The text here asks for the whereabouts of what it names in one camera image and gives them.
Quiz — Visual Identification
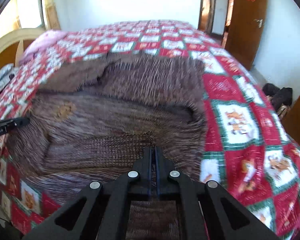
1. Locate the brown wooden door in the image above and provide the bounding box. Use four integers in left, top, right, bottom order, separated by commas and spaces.
225, 0, 268, 70

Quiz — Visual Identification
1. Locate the black bag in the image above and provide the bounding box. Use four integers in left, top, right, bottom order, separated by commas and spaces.
262, 83, 282, 98
272, 87, 293, 108

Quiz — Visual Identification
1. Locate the pink pillow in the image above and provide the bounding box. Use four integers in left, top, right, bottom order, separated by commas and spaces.
19, 30, 67, 64

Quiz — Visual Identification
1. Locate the red checked printed bedspread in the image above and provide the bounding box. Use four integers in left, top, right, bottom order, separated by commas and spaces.
0, 19, 300, 238

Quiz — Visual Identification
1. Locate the wooden desk with drawers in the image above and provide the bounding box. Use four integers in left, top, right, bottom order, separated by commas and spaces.
281, 77, 300, 148

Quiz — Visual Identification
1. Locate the grey white cloth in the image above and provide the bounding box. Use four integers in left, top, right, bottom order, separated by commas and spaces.
0, 64, 15, 89

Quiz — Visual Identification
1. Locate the wooden inner door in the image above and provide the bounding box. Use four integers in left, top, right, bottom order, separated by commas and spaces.
198, 0, 217, 33

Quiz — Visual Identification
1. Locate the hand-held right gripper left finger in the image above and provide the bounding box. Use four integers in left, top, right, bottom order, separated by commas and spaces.
21, 146, 155, 240

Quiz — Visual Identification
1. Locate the window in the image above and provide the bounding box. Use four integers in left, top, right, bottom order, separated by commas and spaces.
15, 0, 45, 29

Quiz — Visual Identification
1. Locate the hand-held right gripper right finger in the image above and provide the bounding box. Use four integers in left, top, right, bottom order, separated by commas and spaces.
155, 146, 282, 240

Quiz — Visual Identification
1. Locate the yellow curtain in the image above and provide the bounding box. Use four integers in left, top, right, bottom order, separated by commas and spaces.
41, 0, 62, 30

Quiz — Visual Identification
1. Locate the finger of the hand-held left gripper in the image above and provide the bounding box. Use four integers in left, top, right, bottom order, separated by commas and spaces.
4, 117, 30, 129

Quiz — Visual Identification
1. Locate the brown patterned bag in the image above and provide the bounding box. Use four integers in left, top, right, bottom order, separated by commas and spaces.
277, 105, 289, 120

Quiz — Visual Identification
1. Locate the brown knit sweater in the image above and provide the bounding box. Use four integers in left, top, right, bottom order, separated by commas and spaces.
5, 54, 208, 240

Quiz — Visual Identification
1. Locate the cream wooden headboard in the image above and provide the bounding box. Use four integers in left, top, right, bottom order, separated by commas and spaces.
0, 28, 47, 70

